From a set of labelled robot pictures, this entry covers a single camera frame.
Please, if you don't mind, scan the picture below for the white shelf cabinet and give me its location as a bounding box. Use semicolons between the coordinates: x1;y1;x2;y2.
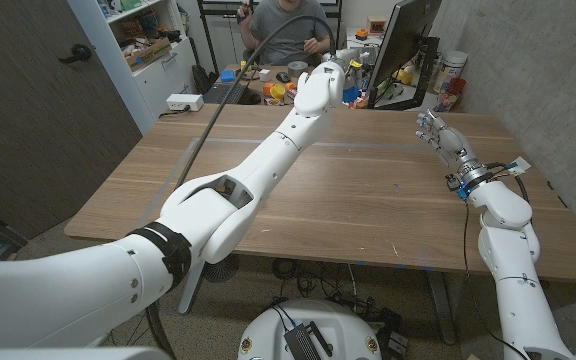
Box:
66;0;199;135

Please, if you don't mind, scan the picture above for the clear container with red lid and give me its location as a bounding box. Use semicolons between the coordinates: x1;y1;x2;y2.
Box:
435;77;467;112

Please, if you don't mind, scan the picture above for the white table leg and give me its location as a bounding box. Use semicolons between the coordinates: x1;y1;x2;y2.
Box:
177;259;207;316

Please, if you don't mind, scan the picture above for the black door handle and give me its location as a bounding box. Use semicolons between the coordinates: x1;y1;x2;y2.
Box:
57;43;93;65

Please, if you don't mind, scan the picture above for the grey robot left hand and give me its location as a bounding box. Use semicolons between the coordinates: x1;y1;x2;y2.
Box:
334;47;370;92

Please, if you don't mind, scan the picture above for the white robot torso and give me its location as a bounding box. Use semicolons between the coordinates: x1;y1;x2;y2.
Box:
237;298;383;360

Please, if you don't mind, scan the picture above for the round black floor fan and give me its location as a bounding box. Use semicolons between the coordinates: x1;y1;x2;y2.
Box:
202;254;241;284

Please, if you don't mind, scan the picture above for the black computer monitor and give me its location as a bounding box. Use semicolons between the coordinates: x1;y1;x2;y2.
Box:
366;0;443;112

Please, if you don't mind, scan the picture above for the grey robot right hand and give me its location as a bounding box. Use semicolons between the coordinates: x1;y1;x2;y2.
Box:
415;109;492;191

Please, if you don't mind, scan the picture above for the grey table leg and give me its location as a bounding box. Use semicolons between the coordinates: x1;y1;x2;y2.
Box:
425;269;460;346

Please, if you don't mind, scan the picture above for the white power strip box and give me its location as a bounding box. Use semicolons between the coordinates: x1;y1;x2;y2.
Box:
165;93;205;112

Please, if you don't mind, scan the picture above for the black device on torso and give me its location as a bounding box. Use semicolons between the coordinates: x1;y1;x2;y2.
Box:
283;323;322;360

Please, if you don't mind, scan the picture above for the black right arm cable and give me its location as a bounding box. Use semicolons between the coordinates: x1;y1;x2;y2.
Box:
487;159;532;207

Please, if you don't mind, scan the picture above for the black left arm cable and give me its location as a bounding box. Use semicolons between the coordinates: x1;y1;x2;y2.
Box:
145;14;338;360

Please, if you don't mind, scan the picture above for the orange wooden box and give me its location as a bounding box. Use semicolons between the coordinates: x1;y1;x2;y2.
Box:
366;16;388;35

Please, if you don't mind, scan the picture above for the cardboard box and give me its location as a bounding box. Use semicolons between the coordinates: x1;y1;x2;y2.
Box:
123;37;173;73

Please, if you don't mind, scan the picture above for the person in grey t-shirt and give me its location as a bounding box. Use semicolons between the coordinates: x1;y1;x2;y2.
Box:
236;0;333;67

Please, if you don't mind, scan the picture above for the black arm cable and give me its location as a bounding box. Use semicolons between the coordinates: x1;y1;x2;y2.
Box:
145;14;338;360
487;159;532;207

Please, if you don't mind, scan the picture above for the black laptop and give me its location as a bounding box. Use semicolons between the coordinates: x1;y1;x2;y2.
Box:
202;82;249;106

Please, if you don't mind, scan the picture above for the white round canister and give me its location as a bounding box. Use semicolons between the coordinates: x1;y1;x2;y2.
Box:
432;50;469;95

